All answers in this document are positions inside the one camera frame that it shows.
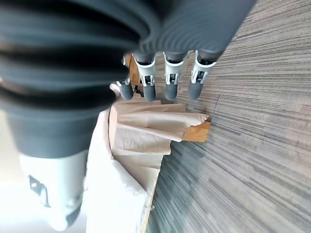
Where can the white duvet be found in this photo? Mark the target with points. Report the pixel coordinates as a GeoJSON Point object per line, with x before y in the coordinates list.
{"type": "Point", "coordinates": [111, 184]}

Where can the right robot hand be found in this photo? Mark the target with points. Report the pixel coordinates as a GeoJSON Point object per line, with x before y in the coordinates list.
{"type": "Point", "coordinates": [73, 60]}

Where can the beige bed sheet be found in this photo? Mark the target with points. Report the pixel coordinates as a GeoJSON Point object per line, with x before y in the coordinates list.
{"type": "Point", "coordinates": [141, 131]}

